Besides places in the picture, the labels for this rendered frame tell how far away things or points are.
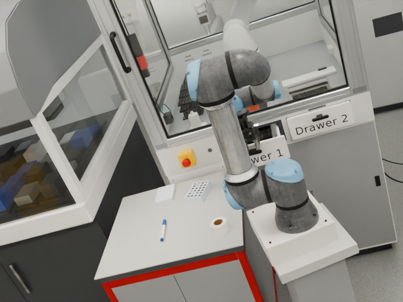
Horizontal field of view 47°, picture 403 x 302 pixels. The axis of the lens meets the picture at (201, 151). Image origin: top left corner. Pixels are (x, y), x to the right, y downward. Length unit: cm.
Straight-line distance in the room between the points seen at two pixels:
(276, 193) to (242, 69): 44
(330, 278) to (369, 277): 87
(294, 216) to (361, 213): 96
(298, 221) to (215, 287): 52
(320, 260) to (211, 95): 66
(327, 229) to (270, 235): 19
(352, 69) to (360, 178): 56
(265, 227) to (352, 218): 92
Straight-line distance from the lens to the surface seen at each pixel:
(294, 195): 156
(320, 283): 175
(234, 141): 147
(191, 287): 195
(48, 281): 268
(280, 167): 155
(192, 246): 187
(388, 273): 262
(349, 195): 244
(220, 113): 142
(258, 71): 139
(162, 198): 222
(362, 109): 223
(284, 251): 163
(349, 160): 234
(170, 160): 228
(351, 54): 212
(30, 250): 257
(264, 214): 175
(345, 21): 208
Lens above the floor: 186
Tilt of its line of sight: 26 degrees down
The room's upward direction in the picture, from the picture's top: 21 degrees counter-clockwise
